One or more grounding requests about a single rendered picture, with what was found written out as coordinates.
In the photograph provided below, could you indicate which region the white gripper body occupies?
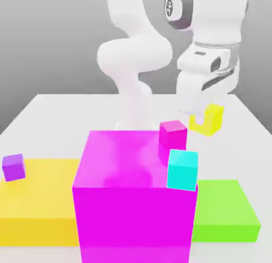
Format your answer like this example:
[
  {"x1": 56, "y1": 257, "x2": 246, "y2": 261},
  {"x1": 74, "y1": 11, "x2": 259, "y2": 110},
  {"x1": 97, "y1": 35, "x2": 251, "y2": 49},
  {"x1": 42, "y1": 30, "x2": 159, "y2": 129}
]
[{"x1": 175, "y1": 69, "x2": 238, "y2": 116}]

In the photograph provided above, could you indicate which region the small yellow cube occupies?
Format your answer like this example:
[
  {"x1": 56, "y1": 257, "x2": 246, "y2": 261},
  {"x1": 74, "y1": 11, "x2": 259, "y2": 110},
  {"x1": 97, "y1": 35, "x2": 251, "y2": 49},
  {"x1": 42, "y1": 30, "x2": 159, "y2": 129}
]
[{"x1": 189, "y1": 104, "x2": 225, "y2": 137}]

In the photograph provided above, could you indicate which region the small magenta cube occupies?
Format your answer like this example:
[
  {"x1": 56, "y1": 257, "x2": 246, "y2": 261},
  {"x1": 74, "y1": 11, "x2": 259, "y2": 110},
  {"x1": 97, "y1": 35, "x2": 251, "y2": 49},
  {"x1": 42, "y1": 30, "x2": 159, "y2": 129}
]
[{"x1": 158, "y1": 120, "x2": 188, "y2": 155}]

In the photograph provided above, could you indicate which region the small cyan cube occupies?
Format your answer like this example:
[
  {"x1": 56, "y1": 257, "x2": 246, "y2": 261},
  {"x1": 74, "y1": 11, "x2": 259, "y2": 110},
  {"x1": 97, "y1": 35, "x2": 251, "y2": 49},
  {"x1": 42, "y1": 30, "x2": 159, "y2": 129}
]
[{"x1": 166, "y1": 149, "x2": 199, "y2": 192}]

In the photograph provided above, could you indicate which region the small purple cube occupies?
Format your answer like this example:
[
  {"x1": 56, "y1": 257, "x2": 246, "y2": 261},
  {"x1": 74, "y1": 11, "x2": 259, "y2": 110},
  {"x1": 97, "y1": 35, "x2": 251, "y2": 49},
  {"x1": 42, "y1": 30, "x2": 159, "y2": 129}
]
[{"x1": 2, "y1": 153, "x2": 26, "y2": 182}]

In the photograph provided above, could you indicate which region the large green box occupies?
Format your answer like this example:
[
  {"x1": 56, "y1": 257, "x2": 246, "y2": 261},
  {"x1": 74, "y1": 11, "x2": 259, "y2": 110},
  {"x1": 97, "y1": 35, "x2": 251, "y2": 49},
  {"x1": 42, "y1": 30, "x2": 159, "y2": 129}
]
[{"x1": 191, "y1": 180, "x2": 261, "y2": 243}]

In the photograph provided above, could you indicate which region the large magenta box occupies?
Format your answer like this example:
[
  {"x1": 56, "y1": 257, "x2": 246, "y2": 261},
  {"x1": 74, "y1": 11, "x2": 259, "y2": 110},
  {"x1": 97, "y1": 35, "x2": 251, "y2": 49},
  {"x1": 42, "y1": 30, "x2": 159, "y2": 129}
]
[{"x1": 72, "y1": 130, "x2": 199, "y2": 263}]

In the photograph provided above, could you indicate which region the large yellow box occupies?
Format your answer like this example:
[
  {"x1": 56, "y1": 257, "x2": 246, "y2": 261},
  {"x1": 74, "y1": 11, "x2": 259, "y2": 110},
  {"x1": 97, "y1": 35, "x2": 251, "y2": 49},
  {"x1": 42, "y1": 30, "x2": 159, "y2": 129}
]
[{"x1": 0, "y1": 158, "x2": 81, "y2": 247}]

